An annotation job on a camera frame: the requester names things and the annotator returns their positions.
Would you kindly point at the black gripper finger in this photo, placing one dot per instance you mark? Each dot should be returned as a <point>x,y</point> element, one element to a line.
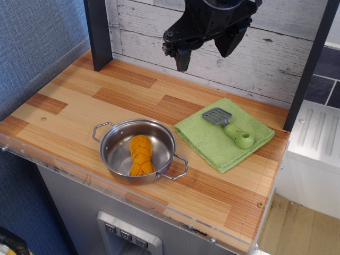
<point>182,58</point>
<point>227,42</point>

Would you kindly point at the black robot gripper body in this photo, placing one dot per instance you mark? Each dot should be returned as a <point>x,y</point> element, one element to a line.
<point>203,21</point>

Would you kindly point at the orange plush fish toy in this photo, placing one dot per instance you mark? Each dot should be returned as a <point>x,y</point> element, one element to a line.
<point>141,154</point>

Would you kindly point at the green folded towel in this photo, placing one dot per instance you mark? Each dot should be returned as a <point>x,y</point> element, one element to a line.
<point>210,141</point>

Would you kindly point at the green grey toy spatula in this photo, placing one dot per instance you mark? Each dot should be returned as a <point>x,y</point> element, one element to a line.
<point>218,116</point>

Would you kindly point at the stainless steel pot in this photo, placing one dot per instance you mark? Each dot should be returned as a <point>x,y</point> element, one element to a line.
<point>114,149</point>

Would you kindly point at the white ridged side cabinet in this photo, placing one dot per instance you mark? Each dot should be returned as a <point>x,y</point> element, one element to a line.
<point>310,168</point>

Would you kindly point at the silver dispenser button panel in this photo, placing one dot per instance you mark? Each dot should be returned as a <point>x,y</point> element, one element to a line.
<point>121,237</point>

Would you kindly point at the clear acrylic table guard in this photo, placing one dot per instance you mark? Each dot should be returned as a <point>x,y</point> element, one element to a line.
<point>227,210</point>

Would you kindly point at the yellow black object bottom left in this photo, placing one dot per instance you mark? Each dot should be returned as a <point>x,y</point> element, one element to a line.
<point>13,244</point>

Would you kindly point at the dark left shelf post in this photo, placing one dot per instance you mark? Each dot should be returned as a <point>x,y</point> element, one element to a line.
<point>98,30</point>

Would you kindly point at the dark shelf post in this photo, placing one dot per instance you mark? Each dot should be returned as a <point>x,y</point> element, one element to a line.
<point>98,30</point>
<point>316,50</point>

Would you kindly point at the dark right shelf post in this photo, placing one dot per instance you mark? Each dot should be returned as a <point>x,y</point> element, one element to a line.
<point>316,50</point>

